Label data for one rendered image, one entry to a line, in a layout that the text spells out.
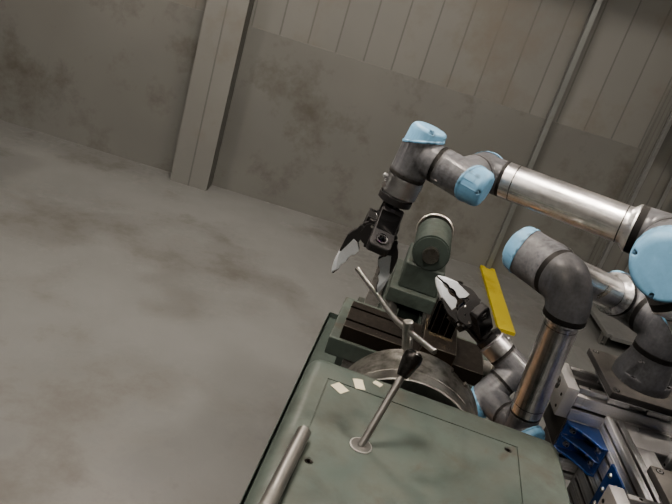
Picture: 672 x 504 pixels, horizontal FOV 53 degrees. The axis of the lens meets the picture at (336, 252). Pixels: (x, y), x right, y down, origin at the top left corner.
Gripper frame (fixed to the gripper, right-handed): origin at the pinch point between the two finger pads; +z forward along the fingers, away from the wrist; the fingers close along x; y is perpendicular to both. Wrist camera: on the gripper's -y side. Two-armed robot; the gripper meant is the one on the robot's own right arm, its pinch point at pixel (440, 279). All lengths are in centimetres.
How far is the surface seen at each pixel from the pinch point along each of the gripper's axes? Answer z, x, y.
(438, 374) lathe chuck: -12.8, -23.4, -33.6
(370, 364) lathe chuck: -2.6, -31.9, -29.1
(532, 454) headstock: -31, -24, -52
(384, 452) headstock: -12, -43, -61
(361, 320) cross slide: 5.3, -16.6, 34.8
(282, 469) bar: -3, -56, -73
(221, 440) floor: 6, -79, 129
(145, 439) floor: 26, -101, 119
